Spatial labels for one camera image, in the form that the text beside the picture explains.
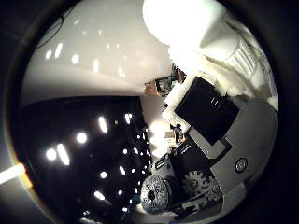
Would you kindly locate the white spray bottle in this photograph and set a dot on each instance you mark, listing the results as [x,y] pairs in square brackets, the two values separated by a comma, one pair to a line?
[193,28]

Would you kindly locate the wooden shelf unit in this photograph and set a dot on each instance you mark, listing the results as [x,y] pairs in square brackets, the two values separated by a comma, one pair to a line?
[162,85]

